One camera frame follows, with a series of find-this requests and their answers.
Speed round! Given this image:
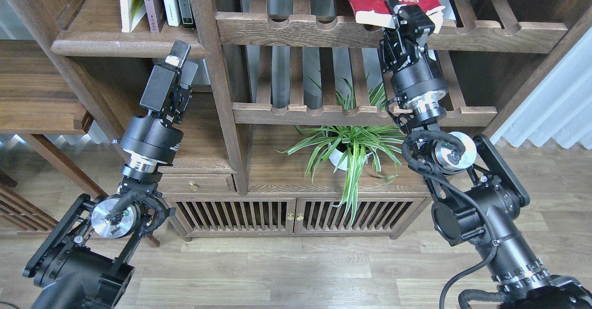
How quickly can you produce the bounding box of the white plant pot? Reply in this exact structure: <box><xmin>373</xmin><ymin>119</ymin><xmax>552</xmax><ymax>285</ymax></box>
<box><xmin>328</xmin><ymin>142</ymin><xmax>354</xmax><ymax>171</ymax></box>

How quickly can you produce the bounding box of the brass drawer knob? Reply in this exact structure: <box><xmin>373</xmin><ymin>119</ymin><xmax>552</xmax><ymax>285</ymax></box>
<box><xmin>188</xmin><ymin>181</ymin><xmax>199</xmax><ymax>192</ymax></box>

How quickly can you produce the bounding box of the yellow green book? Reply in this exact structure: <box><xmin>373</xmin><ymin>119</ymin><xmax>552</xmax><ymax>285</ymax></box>
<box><xmin>120</xmin><ymin>0</ymin><xmax>146</xmax><ymax>33</ymax></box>

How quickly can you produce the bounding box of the white curtain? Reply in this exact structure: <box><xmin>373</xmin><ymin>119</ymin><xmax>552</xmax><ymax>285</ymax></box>
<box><xmin>490</xmin><ymin>30</ymin><xmax>592</xmax><ymax>149</ymax></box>

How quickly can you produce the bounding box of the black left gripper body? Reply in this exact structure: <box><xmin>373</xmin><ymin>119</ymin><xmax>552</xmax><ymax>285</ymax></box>
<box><xmin>120</xmin><ymin>84</ymin><xmax>191</xmax><ymax>164</ymax></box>

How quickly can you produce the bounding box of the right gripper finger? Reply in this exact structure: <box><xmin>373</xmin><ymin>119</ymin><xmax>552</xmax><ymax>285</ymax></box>
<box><xmin>385</xmin><ymin>0</ymin><xmax>436</xmax><ymax>46</ymax></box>

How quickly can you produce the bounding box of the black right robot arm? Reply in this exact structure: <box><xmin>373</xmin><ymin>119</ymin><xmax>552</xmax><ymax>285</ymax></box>
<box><xmin>379</xmin><ymin>0</ymin><xmax>592</xmax><ymax>309</ymax></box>

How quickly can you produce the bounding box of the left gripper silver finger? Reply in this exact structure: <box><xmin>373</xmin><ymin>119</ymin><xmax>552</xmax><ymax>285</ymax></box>
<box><xmin>140</xmin><ymin>40</ymin><xmax>191</xmax><ymax>117</ymax></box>

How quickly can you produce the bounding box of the dark grey upright book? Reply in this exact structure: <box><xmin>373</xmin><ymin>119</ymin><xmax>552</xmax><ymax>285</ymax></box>
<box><xmin>178</xmin><ymin>0</ymin><xmax>195</xmax><ymax>29</ymax></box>

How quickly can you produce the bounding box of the wooden side table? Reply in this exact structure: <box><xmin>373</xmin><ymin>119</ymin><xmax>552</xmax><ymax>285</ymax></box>
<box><xmin>0</xmin><ymin>40</ymin><xmax>160</xmax><ymax>247</ymax></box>

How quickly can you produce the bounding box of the white upright book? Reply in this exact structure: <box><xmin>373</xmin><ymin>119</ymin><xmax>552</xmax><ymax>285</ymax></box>
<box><xmin>163</xmin><ymin>0</ymin><xmax>181</xmax><ymax>27</ymax></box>

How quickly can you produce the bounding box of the dark wooden bookshelf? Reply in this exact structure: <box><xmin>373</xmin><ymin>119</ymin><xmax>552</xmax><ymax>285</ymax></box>
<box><xmin>0</xmin><ymin>0</ymin><xmax>592</xmax><ymax>241</ymax></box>

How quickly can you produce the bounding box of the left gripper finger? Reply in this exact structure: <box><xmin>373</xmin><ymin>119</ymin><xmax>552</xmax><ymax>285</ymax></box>
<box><xmin>178</xmin><ymin>61</ymin><xmax>199</xmax><ymax>91</ymax></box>

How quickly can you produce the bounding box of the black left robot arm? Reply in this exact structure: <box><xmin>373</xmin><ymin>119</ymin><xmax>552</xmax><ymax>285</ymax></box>
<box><xmin>23</xmin><ymin>40</ymin><xmax>197</xmax><ymax>309</ymax></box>

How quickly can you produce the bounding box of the green spider plant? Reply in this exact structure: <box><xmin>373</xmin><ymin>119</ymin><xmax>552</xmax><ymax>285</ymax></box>
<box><xmin>273</xmin><ymin>71</ymin><xmax>417</xmax><ymax>226</ymax></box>

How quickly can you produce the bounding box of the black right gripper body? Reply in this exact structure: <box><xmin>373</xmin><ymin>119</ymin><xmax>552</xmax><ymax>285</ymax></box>
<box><xmin>379</xmin><ymin>27</ymin><xmax>448</xmax><ymax>108</ymax></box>

